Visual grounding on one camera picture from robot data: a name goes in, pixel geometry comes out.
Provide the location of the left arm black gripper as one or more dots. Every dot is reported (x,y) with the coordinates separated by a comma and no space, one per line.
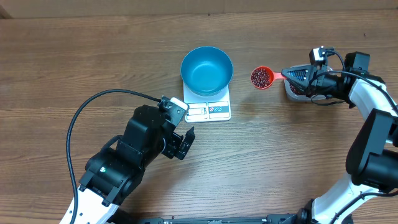
(175,140)

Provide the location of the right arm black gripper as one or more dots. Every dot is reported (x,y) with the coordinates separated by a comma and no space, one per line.
(311,88)

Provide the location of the red measuring scoop blue handle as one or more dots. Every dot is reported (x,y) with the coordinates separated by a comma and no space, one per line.
(273,76)

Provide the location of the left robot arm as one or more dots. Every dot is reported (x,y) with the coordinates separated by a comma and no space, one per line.
(115,172)

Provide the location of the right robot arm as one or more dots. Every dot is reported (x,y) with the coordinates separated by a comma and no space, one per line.
(371,169)

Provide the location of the white kitchen scale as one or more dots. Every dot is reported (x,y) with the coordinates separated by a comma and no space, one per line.
(207,108)

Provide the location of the red beans in scoop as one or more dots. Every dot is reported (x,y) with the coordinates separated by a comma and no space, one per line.
(260,78)

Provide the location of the blue bowl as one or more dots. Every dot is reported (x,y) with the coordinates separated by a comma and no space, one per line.
(206,70)

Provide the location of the clear plastic container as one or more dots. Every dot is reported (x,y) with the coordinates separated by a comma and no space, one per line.
(301,98)

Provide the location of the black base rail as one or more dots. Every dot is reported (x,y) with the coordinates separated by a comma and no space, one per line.
(122,217)

